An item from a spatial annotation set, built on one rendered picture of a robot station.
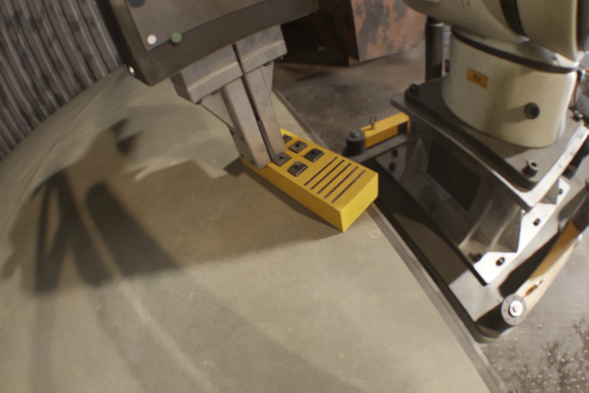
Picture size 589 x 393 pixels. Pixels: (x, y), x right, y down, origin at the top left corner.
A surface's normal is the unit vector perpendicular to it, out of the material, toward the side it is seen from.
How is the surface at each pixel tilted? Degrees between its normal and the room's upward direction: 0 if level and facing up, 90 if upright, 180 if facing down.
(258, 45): 90
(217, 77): 90
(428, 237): 0
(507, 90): 90
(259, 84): 90
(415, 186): 0
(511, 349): 0
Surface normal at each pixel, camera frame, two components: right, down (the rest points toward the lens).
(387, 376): -0.22, -0.71
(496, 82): -0.82, 0.50
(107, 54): 0.34, 0.59
